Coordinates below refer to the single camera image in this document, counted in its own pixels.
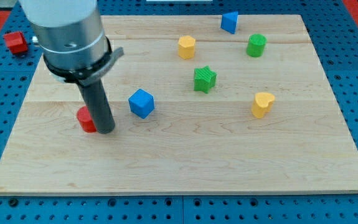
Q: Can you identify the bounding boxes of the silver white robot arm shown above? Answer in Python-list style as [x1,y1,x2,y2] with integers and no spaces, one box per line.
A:
[19,0,124,86]

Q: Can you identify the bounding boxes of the light wooden board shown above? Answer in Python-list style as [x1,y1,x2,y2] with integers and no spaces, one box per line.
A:
[0,14,358,196]

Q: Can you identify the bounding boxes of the yellow heart block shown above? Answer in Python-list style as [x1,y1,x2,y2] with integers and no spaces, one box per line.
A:
[251,92,275,119]

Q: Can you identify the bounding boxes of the blue cube block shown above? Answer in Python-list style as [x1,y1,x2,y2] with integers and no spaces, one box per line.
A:
[128,89,154,119]

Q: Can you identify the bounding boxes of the green star block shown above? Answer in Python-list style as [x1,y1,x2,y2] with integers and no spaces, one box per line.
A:
[193,65,217,94]

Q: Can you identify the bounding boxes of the yellow hexagon block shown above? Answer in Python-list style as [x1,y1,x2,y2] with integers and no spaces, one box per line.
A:
[178,35,196,59]

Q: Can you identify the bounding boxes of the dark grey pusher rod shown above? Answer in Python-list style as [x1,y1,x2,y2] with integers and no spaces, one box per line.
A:
[78,80,115,134]

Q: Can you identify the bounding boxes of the red cylinder block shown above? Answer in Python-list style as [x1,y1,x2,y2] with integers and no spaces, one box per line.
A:
[76,106,97,133]

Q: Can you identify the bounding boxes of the blue triangle block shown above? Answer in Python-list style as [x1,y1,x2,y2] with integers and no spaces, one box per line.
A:
[220,11,238,34]

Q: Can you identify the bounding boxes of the green cylinder block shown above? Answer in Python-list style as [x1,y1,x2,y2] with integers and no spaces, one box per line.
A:
[246,34,267,57]

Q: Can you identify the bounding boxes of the red pentagon block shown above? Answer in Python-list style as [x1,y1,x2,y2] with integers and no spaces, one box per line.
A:
[3,31,28,54]

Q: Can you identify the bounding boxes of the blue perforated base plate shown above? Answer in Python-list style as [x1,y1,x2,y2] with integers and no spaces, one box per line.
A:
[0,1,358,223]

